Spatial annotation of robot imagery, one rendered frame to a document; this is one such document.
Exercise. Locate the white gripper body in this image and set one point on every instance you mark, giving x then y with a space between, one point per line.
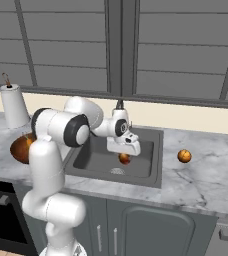
126 144

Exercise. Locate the black oven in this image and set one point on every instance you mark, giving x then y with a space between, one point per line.
6 216

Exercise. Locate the grey window frame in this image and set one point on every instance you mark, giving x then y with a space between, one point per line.
119 50

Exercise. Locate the orange vegetable in bowl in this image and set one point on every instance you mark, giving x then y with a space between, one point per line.
29 141

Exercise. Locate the red-orange round fruit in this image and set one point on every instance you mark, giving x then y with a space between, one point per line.
124 159

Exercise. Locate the grey drawer front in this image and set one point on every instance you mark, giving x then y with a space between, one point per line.
223 240

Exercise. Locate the orange round fruit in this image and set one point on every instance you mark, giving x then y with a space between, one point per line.
184 156

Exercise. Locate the white paper towel roll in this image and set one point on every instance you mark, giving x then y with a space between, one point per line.
13 106

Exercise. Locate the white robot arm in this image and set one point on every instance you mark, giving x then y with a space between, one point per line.
49 156

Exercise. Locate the grey sink basin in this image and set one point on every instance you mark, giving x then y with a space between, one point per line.
119 163

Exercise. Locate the brown wooden bowl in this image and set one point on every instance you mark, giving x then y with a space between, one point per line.
20 149

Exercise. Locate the dark sink tap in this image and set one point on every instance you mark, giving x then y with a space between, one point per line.
119 104

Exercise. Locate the grey cupboard door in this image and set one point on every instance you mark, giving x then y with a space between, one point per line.
92 226
159 230

